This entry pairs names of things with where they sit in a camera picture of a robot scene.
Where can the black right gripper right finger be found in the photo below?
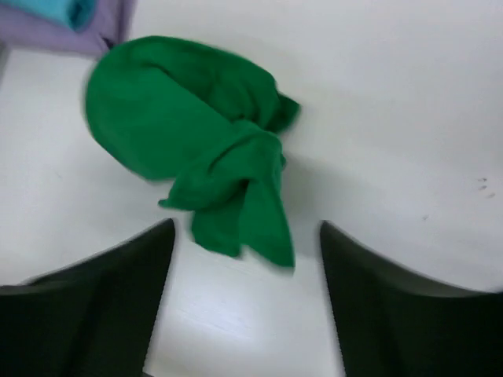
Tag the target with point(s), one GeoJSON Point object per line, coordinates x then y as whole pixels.
{"type": "Point", "coordinates": [392, 321]}

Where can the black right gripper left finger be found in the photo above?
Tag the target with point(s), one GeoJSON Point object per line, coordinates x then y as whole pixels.
{"type": "Point", "coordinates": [93, 318]}

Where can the green t shirt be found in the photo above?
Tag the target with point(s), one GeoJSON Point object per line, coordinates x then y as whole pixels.
{"type": "Point", "coordinates": [208, 121]}

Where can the purple t shirt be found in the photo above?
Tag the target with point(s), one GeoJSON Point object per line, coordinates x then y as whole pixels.
{"type": "Point", "coordinates": [107, 27]}

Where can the cyan t shirt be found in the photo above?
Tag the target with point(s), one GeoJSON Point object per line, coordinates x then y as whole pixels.
{"type": "Point", "coordinates": [74, 14]}

